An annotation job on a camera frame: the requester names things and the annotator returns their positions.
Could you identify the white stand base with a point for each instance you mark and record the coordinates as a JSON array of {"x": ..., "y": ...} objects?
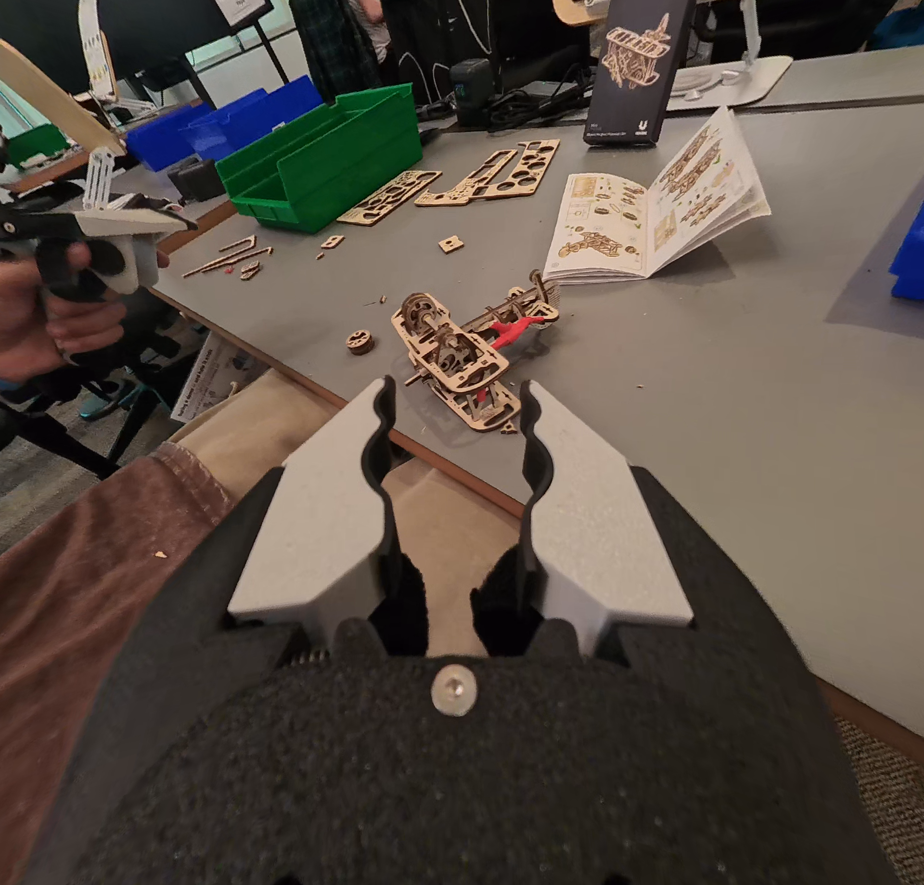
[{"x": 729, "y": 80}]

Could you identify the black screen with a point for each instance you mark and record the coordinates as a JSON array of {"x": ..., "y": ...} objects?
[{"x": 137, "y": 4}]

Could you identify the small wooden wheel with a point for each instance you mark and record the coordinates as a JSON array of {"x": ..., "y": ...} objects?
[{"x": 360, "y": 341}]

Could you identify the green plastic bin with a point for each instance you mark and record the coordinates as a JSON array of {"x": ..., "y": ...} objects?
[
  {"x": 332, "y": 156},
  {"x": 32, "y": 145}
]

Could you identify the open instruction booklet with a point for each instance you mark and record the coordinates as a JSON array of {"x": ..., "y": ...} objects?
[{"x": 693, "y": 199}]

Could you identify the small square wooden piece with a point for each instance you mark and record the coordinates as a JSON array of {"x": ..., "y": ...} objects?
[{"x": 450, "y": 244}]

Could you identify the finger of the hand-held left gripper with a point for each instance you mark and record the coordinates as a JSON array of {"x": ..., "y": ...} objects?
[{"x": 115, "y": 221}]

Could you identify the white paper strip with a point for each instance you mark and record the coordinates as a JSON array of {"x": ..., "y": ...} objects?
[{"x": 97, "y": 40}]

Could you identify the wooden biplane model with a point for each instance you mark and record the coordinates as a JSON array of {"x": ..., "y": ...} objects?
[{"x": 447, "y": 354}]

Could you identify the wooden part sheet oval holes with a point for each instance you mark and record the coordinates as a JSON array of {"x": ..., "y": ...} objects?
[{"x": 498, "y": 174}]

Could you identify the black model kit box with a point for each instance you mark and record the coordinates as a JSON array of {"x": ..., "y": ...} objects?
[{"x": 642, "y": 47}]

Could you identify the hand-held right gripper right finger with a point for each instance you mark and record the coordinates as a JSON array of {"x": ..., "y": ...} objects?
[{"x": 599, "y": 531}]

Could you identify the wooden board white bracket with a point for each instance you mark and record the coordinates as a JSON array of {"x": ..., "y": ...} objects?
[{"x": 50, "y": 102}]

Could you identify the person's brown velvet garment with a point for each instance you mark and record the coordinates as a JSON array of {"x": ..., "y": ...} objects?
[{"x": 79, "y": 596}]

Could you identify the blue plastic bin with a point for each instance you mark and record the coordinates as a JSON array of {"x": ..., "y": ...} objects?
[
  {"x": 166, "y": 138},
  {"x": 245, "y": 116},
  {"x": 911, "y": 257}
]

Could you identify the printed paper leaflet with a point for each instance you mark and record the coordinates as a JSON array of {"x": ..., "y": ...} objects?
[{"x": 213, "y": 376}]

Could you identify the person's left hand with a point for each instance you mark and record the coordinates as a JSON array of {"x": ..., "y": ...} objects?
[{"x": 21, "y": 322}]

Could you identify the small black box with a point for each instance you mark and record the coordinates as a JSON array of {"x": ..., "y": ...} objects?
[{"x": 196, "y": 180}]

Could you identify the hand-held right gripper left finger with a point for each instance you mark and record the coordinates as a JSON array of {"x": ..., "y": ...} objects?
[{"x": 317, "y": 524}]

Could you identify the wooden part sheet small cutouts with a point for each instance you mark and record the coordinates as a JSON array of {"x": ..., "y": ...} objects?
[{"x": 390, "y": 198}]

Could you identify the grey desk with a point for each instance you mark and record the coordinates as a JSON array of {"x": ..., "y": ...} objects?
[{"x": 722, "y": 394}]

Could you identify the thin wooden strip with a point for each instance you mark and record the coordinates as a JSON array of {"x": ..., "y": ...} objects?
[{"x": 227, "y": 261}]

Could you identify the wooden triangle frame piece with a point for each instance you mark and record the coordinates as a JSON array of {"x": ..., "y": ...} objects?
[{"x": 242, "y": 243}]

